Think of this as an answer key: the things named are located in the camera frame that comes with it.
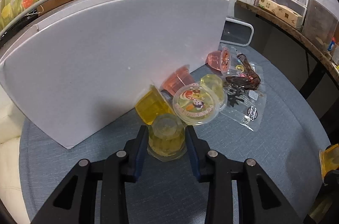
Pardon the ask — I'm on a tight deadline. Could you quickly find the cream white sofa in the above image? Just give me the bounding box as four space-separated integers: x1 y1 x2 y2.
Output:
1 89 30 223

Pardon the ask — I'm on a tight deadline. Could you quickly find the clear yellow jelly cup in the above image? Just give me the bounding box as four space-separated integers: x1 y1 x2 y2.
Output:
147 113 187 162

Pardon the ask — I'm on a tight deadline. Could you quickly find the grey translucent plastic container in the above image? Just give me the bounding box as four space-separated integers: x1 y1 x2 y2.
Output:
302 0 338 53

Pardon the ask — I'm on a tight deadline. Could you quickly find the white cardboard box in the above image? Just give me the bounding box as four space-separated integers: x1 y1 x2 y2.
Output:
1 0 229 149

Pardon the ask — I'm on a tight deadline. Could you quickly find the blue table cloth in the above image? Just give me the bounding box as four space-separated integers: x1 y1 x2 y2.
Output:
19 47 330 223

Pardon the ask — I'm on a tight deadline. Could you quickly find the red jelly cup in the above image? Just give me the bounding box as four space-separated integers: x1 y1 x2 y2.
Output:
161 65 195 96
206 47 231 74

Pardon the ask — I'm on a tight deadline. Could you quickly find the patterned cardboard carton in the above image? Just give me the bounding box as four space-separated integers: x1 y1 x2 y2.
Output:
258 0 302 29

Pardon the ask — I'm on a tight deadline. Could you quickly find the cartoon lid jelly cup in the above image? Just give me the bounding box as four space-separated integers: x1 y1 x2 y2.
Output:
172 74 228 125

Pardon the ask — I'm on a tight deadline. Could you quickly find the clear dark snack packet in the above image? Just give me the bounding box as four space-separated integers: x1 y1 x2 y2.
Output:
218 45 268 132

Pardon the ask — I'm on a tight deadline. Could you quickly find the wooden side shelf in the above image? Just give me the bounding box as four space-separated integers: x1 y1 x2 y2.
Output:
235 0 338 83

